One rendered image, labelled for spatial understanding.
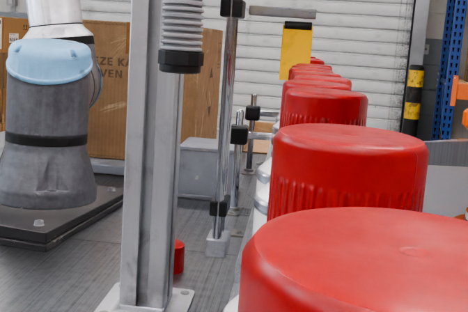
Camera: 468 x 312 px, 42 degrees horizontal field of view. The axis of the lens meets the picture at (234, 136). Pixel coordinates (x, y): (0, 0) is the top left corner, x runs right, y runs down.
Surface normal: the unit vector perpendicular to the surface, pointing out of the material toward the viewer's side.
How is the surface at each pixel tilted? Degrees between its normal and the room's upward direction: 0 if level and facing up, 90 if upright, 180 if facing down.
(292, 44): 90
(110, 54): 90
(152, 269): 90
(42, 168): 71
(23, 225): 2
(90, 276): 0
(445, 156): 90
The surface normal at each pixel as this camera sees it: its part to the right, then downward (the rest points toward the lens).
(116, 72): -0.12, 0.15
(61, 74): 0.52, 0.11
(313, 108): -0.42, 0.11
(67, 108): 0.70, 0.15
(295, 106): -0.81, 0.04
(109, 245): 0.07, -0.98
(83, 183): 0.87, -0.17
